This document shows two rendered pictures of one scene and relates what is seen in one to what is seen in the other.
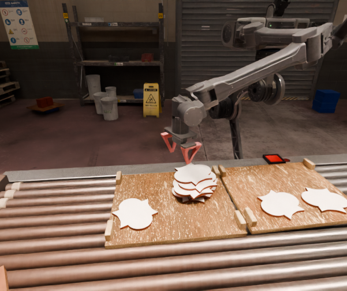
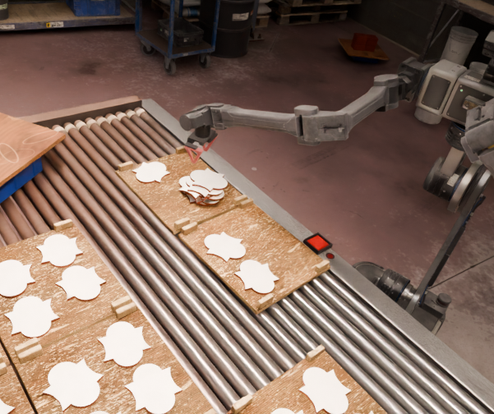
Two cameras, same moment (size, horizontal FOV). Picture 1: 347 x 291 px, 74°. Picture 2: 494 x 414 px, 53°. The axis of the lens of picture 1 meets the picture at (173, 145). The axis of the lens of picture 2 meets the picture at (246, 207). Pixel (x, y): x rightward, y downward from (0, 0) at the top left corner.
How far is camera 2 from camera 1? 1.48 m
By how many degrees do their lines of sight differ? 43
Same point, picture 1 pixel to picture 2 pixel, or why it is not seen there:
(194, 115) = (186, 122)
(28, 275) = (80, 154)
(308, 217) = (219, 266)
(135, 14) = not seen: outside the picture
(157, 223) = (150, 186)
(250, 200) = (217, 229)
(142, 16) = not seen: outside the picture
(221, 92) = (225, 120)
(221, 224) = (173, 217)
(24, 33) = not seen: outside the picture
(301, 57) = (291, 129)
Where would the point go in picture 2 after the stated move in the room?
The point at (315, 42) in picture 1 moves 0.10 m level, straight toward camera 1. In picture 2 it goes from (305, 122) to (270, 119)
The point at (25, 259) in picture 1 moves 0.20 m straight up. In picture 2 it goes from (89, 149) to (86, 105)
